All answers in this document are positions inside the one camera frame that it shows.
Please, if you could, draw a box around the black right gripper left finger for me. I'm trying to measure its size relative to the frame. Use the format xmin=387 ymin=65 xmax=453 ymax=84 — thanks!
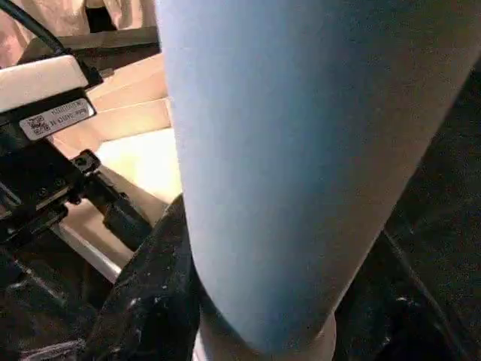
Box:
xmin=84 ymin=193 xmax=204 ymax=361

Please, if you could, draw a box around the white plastic table leg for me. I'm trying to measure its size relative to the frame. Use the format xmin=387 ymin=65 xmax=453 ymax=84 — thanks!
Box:
xmin=153 ymin=0 xmax=481 ymax=361

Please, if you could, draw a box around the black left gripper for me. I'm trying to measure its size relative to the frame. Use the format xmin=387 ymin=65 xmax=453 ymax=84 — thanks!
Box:
xmin=0 ymin=88 xmax=153 ymax=251

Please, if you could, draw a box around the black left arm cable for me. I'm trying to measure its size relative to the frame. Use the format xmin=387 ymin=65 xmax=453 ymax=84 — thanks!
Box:
xmin=0 ymin=0 xmax=104 ymax=86

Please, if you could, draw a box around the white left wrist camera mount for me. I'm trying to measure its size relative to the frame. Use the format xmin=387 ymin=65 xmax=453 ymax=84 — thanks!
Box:
xmin=0 ymin=54 xmax=91 ymax=112

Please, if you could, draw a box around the white plastic table top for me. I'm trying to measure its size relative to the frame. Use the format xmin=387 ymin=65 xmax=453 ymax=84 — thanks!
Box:
xmin=0 ymin=0 xmax=185 ymax=287

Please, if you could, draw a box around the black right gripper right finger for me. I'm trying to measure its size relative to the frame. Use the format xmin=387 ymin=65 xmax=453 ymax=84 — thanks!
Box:
xmin=334 ymin=229 xmax=474 ymax=361

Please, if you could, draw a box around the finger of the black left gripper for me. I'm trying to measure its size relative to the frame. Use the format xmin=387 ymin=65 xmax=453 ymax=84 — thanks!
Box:
xmin=0 ymin=259 xmax=95 ymax=339

